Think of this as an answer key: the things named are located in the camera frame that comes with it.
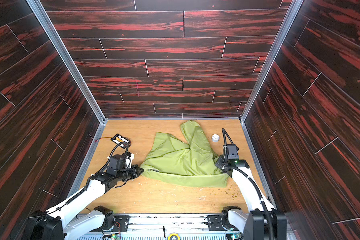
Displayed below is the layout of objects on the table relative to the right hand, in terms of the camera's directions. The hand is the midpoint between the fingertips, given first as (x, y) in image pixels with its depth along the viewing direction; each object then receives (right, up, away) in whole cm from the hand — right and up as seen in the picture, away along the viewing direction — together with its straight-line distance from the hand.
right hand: (225, 162), depth 85 cm
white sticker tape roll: (0, +14, +21) cm, 25 cm away
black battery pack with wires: (-67, +11, +20) cm, 71 cm away
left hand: (-46, -4, -1) cm, 47 cm away
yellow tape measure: (-29, -31, -15) cm, 45 cm away
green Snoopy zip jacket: (-19, 0, +3) cm, 19 cm away
